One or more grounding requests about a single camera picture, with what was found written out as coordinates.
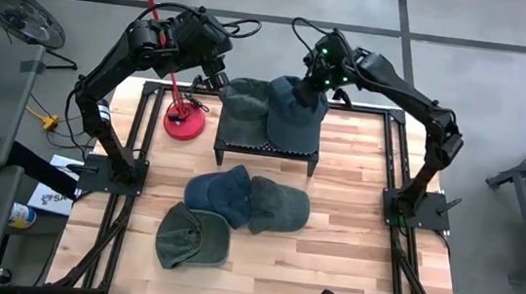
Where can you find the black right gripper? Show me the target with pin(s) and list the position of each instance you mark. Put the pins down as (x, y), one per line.
(325, 65)

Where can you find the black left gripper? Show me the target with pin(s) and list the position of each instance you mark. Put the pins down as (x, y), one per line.
(206, 38)

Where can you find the blue denim baseball cap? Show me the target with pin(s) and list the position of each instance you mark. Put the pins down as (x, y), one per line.
(294, 131)
(219, 193)

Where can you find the green washed baseball cap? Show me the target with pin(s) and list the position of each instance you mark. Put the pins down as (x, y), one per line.
(244, 115)
(281, 207)
(194, 238)

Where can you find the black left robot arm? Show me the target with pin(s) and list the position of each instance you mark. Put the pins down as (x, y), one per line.
(98, 81)

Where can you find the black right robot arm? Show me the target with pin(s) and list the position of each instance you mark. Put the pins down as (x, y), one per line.
(405, 98)

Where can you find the black table clamp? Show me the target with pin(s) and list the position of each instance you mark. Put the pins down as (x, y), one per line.
(198, 82)
(345, 98)

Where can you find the red desk lamp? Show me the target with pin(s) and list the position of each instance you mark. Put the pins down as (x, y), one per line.
(185, 121)

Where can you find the black perforated metal rack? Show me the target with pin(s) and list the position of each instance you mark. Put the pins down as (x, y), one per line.
(267, 152)

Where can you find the yellow power plug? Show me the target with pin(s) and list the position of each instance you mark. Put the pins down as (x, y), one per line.
(51, 122)

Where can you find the black floor fan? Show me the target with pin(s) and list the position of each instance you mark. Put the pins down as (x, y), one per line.
(17, 13)

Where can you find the white printed cardboard box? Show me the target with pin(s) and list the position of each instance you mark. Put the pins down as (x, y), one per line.
(49, 200)

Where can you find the white yellow drink can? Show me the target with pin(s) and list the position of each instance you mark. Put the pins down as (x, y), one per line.
(23, 216)

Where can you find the black aluminium table frame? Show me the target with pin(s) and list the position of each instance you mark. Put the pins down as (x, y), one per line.
(386, 150)

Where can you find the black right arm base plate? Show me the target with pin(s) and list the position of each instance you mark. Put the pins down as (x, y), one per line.
(432, 216)

